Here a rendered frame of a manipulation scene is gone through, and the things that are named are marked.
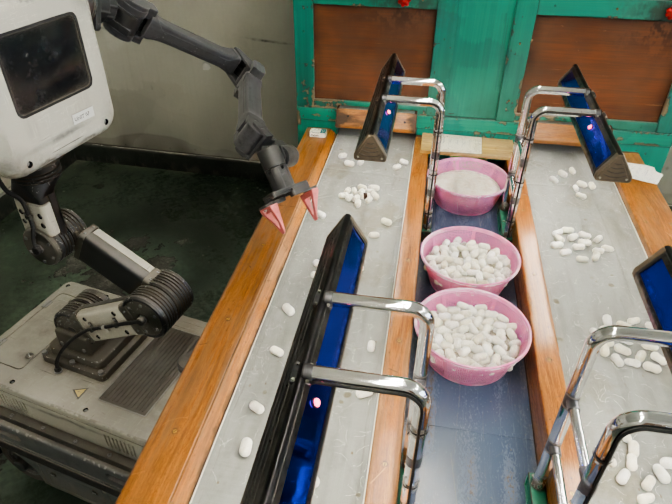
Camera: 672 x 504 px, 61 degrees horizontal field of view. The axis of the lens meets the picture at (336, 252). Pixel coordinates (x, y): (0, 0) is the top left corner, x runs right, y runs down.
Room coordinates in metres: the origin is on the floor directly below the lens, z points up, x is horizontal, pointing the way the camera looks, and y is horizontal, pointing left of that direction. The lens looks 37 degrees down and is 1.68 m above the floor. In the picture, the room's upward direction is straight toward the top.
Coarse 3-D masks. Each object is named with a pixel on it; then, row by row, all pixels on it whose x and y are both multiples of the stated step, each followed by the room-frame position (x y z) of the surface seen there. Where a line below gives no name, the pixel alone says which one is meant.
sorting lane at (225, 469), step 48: (336, 144) 1.95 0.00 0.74; (336, 192) 1.59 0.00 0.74; (384, 192) 1.60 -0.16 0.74; (384, 240) 1.33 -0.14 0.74; (288, 288) 1.11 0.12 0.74; (384, 288) 1.11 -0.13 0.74; (288, 336) 0.94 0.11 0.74; (384, 336) 0.94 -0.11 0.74; (240, 384) 0.80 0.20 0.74; (240, 432) 0.68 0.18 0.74; (336, 432) 0.68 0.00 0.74; (240, 480) 0.57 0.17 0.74; (336, 480) 0.58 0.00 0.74
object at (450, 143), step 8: (448, 136) 1.94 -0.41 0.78; (456, 136) 1.94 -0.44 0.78; (464, 136) 1.94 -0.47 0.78; (448, 144) 1.87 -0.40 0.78; (456, 144) 1.87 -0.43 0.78; (464, 144) 1.87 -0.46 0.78; (472, 144) 1.88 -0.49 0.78; (480, 144) 1.88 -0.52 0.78; (464, 152) 1.81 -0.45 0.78; (472, 152) 1.81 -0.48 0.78; (480, 152) 1.81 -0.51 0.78
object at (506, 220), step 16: (528, 96) 1.53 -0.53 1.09; (528, 112) 1.53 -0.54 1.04; (544, 112) 1.38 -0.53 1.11; (560, 112) 1.37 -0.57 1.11; (576, 112) 1.37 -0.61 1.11; (592, 112) 1.36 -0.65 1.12; (528, 128) 1.39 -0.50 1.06; (528, 144) 1.38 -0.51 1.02; (512, 160) 1.54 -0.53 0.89; (528, 160) 1.39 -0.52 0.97; (512, 176) 1.52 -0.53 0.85; (512, 192) 1.43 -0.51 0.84; (512, 208) 1.39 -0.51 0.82; (512, 224) 1.38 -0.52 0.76; (512, 240) 1.37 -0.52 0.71
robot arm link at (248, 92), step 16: (256, 64) 1.64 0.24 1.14; (240, 80) 1.61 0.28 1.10; (256, 80) 1.60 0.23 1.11; (240, 96) 1.49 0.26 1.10; (256, 96) 1.49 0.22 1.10; (240, 112) 1.39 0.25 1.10; (256, 112) 1.38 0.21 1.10; (240, 128) 1.31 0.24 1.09; (240, 144) 1.25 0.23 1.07; (256, 144) 1.26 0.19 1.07
